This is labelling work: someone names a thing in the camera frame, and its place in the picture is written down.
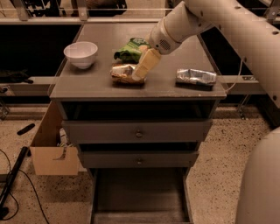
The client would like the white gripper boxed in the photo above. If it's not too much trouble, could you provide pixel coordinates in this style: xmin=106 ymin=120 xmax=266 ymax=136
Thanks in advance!
xmin=132 ymin=19 xmax=181 ymax=81

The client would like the crushed orange can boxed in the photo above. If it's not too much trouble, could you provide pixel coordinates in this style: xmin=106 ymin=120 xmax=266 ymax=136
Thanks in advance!
xmin=110 ymin=64 xmax=145 ymax=85

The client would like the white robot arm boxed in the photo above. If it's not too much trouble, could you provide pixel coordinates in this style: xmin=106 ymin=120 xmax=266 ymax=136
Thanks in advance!
xmin=132 ymin=0 xmax=280 ymax=224

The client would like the grey top drawer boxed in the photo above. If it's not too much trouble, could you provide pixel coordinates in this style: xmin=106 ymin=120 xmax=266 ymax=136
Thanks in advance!
xmin=62 ymin=120 xmax=212 ymax=144

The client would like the grey drawer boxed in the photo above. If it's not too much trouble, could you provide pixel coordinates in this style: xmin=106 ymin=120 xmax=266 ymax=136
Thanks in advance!
xmin=90 ymin=168 xmax=194 ymax=224
xmin=80 ymin=151 xmax=199 ymax=168
xmin=62 ymin=120 xmax=212 ymax=144

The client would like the grey drawer cabinet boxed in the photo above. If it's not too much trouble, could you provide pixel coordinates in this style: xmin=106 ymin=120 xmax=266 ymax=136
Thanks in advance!
xmin=49 ymin=22 xmax=228 ymax=224

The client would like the grey middle drawer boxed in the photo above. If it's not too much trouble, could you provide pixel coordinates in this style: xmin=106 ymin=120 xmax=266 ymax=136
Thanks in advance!
xmin=80 ymin=151 xmax=199 ymax=168

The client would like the grey bottom drawer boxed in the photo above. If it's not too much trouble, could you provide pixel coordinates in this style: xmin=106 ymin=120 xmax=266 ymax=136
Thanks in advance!
xmin=90 ymin=168 xmax=194 ymax=224

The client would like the green chip bag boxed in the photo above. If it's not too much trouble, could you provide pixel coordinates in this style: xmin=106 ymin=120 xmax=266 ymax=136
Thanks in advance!
xmin=114 ymin=38 xmax=151 ymax=63

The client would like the white bowl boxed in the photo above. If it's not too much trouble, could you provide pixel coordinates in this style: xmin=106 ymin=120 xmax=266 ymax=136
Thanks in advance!
xmin=63 ymin=41 xmax=98 ymax=69

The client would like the cardboard box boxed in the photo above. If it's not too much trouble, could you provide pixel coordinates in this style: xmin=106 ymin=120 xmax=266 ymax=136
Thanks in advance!
xmin=30 ymin=102 xmax=80 ymax=175

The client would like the black bag on ledge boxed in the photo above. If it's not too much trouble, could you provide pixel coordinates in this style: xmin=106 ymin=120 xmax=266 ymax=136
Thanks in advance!
xmin=0 ymin=69 xmax=33 ymax=84

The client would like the black marker on floor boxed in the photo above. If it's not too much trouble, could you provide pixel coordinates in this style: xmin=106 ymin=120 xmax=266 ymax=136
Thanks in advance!
xmin=17 ymin=123 xmax=35 ymax=136

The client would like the black floor pole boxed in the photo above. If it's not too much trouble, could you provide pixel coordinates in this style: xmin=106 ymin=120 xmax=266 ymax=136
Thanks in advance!
xmin=0 ymin=146 xmax=28 ymax=221

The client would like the metal railing frame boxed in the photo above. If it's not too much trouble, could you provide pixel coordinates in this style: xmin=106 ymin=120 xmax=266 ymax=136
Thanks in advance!
xmin=0 ymin=0 xmax=279 ymax=26

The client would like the black floor cable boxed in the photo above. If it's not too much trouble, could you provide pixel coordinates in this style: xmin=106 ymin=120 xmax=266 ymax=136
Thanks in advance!
xmin=0 ymin=149 xmax=51 ymax=224

